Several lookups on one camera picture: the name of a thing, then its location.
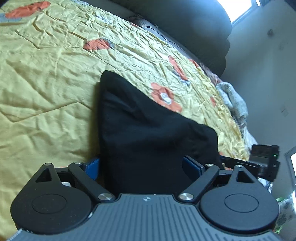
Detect black pants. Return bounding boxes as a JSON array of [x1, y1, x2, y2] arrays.
[[97, 71, 222, 195]]

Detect crumpled white patterned cloth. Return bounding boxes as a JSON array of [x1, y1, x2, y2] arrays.
[[201, 63, 273, 193]]

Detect yellow floral bed quilt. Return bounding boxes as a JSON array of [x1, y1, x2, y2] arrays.
[[1, 1, 249, 240]]

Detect dark padded headboard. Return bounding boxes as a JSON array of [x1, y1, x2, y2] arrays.
[[117, 0, 232, 76]]

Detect grey pillow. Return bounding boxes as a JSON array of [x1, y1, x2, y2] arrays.
[[132, 18, 201, 63]]

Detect bright window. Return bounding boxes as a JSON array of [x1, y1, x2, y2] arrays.
[[218, 0, 261, 24]]

